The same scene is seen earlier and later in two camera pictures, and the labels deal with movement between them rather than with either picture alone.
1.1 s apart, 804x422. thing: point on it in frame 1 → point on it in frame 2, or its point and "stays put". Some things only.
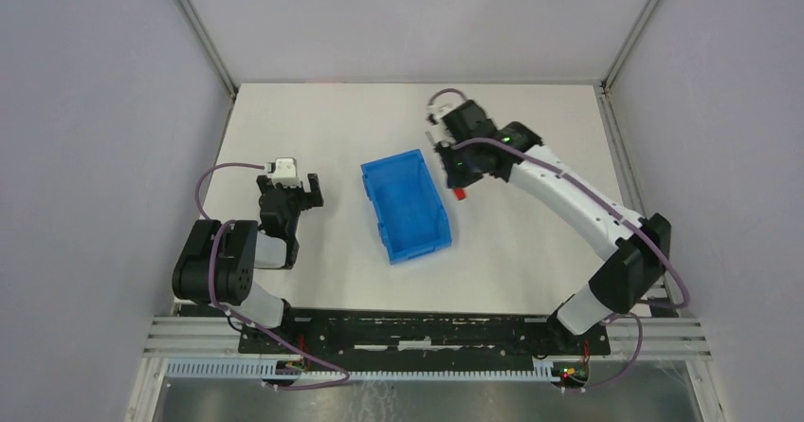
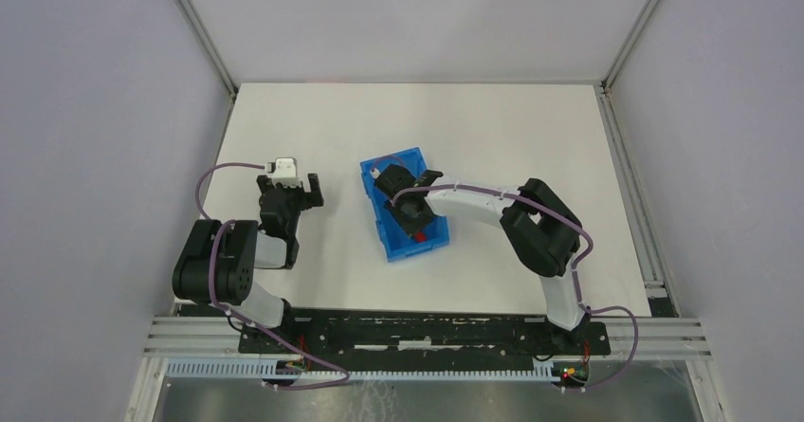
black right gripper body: (455, 172) → (410, 192)
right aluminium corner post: (608, 80) stays put
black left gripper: (298, 194) stays put
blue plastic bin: (411, 216) stays put
